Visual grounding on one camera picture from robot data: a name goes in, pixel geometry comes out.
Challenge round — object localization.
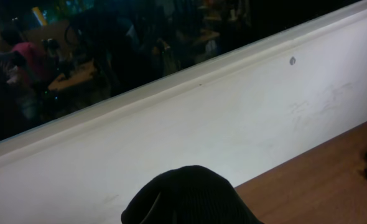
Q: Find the black t-shirt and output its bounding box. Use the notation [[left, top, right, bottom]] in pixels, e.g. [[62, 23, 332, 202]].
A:
[[121, 166, 261, 224]]

